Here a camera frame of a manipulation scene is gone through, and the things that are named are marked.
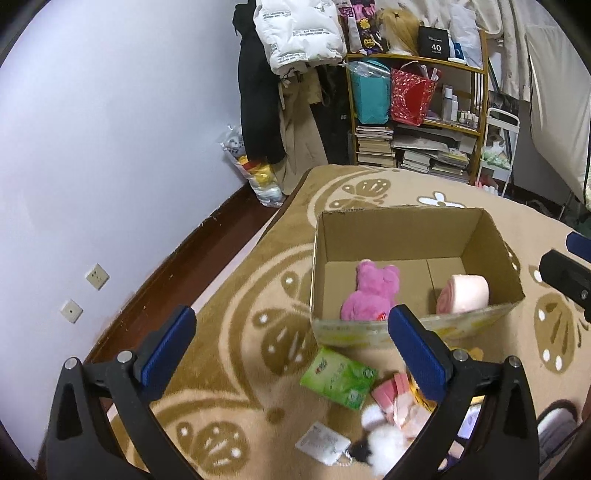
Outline blonde wig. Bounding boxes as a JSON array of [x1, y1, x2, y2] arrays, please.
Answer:
[[377, 8, 423, 56]]

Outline stack of books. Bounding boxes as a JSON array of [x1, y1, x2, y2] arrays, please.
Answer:
[[391, 126, 476, 184], [355, 125, 397, 168]]

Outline stack of books right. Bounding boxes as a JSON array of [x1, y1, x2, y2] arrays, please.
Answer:
[[391, 126, 476, 184]]

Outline stack of books left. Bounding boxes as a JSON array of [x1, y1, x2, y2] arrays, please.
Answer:
[[355, 125, 397, 168]]

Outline green wet wipes pack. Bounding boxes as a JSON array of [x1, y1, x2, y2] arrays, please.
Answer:
[[300, 347, 378, 411]]

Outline plastic bag of toys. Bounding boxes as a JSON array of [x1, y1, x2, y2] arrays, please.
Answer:
[[221, 126, 284, 208]]

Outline lower wall socket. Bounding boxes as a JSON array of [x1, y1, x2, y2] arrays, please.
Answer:
[[60, 299, 83, 324]]

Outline open cardboard box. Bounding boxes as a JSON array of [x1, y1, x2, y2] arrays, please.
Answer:
[[310, 206, 525, 348]]

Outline white fluffy plush toy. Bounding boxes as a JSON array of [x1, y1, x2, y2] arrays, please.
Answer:
[[348, 404, 417, 478]]

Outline white curtain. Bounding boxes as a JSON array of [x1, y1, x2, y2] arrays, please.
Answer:
[[406, 0, 591, 204]]

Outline pink plush bear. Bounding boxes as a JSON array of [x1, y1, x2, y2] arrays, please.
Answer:
[[339, 259, 401, 322]]

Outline teal tote bag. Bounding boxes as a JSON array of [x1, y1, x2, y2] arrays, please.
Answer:
[[346, 59, 391, 125]]

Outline white toiletry bottles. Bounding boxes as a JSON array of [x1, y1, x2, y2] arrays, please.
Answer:
[[442, 85, 479, 130]]

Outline white pink plush pillow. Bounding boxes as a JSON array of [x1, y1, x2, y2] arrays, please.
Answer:
[[436, 274, 490, 314]]

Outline white tissue packet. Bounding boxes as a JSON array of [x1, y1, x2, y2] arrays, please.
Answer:
[[295, 422, 352, 466]]

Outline white rolling cart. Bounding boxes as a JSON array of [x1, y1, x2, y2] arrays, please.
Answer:
[[475, 107, 521, 197]]

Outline wooden bookshelf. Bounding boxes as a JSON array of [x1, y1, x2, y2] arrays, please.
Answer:
[[346, 31, 489, 184]]

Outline beige hanging coat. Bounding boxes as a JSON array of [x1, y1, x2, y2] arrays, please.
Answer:
[[273, 69, 329, 196]]

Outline white puffer jacket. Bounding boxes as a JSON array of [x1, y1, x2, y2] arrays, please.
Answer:
[[253, 0, 346, 78]]

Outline purple printed bag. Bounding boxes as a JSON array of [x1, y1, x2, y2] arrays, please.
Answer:
[[335, 0, 386, 55]]

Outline red gift bag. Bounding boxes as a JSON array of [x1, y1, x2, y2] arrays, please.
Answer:
[[390, 61, 441, 126]]

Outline upper wall socket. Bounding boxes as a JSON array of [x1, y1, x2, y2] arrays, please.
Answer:
[[85, 263, 110, 291]]

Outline black hanging coat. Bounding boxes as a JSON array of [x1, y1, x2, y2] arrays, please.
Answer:
[[232, 1, 286, 165]]

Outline black box marked 40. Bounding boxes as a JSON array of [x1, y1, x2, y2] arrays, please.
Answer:
[[418, 26, 450, 61]]

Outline pink cloth pack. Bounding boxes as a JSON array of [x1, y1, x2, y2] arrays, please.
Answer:
[[370, 372, 432, 438]]

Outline wall socket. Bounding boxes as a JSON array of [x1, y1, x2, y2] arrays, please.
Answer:
[[85, 263, 110, 291], [60, 299, 83, 324]]

